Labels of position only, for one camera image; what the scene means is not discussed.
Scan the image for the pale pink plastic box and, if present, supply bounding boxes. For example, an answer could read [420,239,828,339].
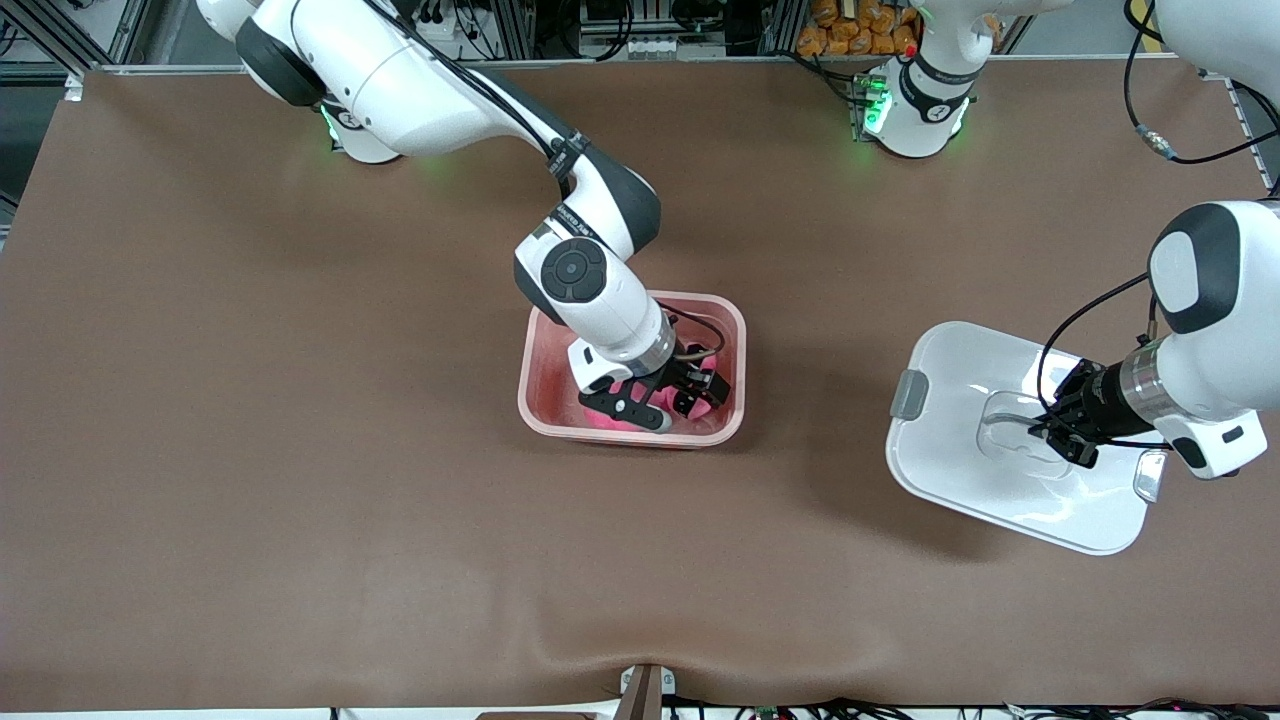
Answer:
[517,290,748,448]

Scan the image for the black device white terminal strip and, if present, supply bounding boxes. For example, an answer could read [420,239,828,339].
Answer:
[578,0,746,61]

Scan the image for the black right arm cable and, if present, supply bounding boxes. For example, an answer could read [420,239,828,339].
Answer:
[360,0,726,361]

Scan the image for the aluminium table edge rail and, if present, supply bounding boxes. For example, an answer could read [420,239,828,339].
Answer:
[100,52,1201,77]

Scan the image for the white box lid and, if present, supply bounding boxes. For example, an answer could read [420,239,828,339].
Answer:
[886,322,1169,556]

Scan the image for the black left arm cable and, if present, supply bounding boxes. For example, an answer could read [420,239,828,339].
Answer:
[1035,0,1280,446]

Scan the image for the white power strip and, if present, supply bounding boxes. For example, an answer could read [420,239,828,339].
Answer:
[400,5,481,63]

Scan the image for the brown table mat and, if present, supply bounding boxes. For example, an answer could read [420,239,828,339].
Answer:
[0,55,1280,713]

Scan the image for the slanted aluminium frame struts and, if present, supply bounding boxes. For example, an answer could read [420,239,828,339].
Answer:
[0,0,151,67]

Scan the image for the short aluminium frame post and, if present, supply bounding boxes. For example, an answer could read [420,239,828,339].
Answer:
[1195,45,1261,81]

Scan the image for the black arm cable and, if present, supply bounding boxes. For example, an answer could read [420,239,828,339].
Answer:
[360,0,726,361]
[1035,0,1280,446]

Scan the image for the brown camera mount post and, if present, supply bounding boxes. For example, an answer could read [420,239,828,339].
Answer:
[615,663,679,720]

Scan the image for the pink plush toy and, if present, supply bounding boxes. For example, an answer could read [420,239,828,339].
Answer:
[580,345,731,433]

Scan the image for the orange snack bags pile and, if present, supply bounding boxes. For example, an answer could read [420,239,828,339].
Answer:
[797,0,921,57]

